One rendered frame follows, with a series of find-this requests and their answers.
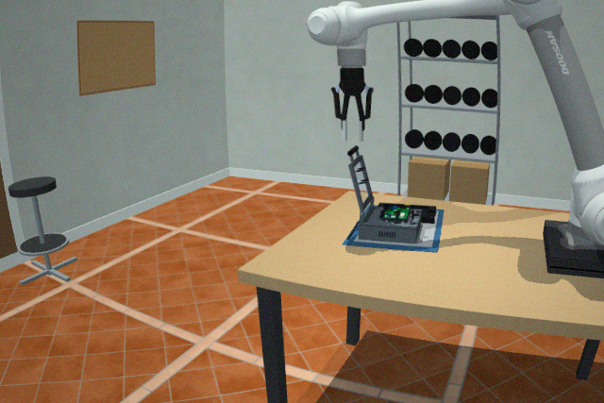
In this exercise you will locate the green circuit board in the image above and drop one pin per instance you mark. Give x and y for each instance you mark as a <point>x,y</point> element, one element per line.
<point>392,211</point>

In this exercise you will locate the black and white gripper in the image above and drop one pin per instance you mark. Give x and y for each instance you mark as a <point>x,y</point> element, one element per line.
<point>352,88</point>

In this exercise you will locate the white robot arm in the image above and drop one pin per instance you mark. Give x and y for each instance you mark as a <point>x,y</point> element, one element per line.
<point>347,23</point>

